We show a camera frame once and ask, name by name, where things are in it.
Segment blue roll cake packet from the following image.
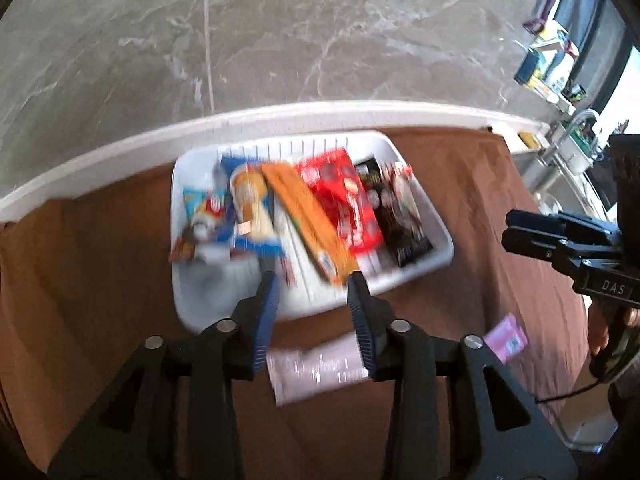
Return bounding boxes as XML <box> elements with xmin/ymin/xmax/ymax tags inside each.
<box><xmin>220</xmin><ymin>156</ymin><xmax>296</xmax><ymax>288</ymax></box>

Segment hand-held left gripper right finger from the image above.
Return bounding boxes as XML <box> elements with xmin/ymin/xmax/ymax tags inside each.
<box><xmin>346</xmin><ymin>270</ymin><xmax>581</xmax><ymax>480</ymax></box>

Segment white ribbed plastic tray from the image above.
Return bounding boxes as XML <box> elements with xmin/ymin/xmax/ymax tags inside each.
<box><xmin>170</xmin><ymin>130</ymin><xmax>455</xmax><ymax>335</ymax></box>

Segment steel sink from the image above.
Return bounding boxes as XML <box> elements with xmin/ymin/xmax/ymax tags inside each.
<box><xmin>520</xmin><ymin>157</ymin><xmax>601</xmax><ymax>221</ymax></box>

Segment panda cartoon snack packet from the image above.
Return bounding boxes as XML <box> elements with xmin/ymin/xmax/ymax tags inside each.
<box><xmin>170</xmin><ymin>185</ymin><xmax>236</xmax><ymax>263</ymax></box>

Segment black cable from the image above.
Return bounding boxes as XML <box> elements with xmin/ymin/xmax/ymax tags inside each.
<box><xmin>534</xmin><ymin>374</ymin><xmax>603</xmax><ymax>405</ymax></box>

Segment brown cloth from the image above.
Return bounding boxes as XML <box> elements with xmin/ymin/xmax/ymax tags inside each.
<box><xmin>0</xmin><ymin>127</ymin><xmax>591</xmax><ymax>480</ymax></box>

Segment person's right hand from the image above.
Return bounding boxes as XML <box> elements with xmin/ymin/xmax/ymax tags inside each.
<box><xmin>587</xmin><ymin>304</ymin><xmax>640</xmax><ymax>380</ymax></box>

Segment black cookie packet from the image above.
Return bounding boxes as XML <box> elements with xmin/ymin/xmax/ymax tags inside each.
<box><xmin>355</xmin><ymin>157</ymin><xmax>434</xmax><ymax>267</ymax></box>

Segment long white snack packet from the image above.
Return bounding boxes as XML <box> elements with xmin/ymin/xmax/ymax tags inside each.
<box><xmin>266</xmin><ymin>332</ymin><xmax>368</xmax><ymax>407</ymax></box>

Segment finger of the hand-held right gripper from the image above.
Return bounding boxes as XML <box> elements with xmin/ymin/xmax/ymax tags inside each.
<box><xmin>502</xmin><ymin>228</ymin><xmax>618</xmax><ymax>273</ymax></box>
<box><xmin>505</xmin><ymin>209</ymin><xmax>622</xmax><ymax>242</ymax></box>

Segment dish rack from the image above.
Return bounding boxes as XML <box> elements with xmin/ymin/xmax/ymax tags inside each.
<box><xmin>560</xmin><ymin>127</ymin><xmax>612</xmax><ymax>177</ymax></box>

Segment orange snack packet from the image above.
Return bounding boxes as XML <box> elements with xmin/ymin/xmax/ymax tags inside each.
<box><xmin>261</xmin><ymin>160</ymin><xmax>361</xmax><ymax>288</ymax></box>

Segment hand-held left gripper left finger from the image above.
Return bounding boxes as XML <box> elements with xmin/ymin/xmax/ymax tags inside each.
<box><xmin>47</xmin><ymin>271</ymin><xmax>282</xmax><ymax>480</ymax></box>

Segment purple utensil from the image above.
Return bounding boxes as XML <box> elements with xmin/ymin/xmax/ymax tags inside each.
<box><xmin>523</xmin><ymin>0</ymin><xmax>559</xmax><ymax>34</ymax></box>

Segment steel faucet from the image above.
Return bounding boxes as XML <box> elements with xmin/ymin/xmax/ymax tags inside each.
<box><xmin>537</xmin><ymin>109</ymin><xmax>601</xmax><ymax>166</ymax></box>

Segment pink snack packet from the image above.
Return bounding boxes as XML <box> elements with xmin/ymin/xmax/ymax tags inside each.
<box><xmin>484</xmin><ymin>313</ymin><xmax>529</xmax><ymax>365</ymax></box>

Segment dark blue bag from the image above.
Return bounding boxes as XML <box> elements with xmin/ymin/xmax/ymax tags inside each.
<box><xmin>514</xmin><ymin>52</ymin><xmax>542</xmax><ymax>87</ymax></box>

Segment red chocolate ball packet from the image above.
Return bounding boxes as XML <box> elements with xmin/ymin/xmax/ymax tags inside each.
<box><xmin>294</xmin><ymin>148</ymin><xmax>385</xmax><ymax>256</ymax></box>

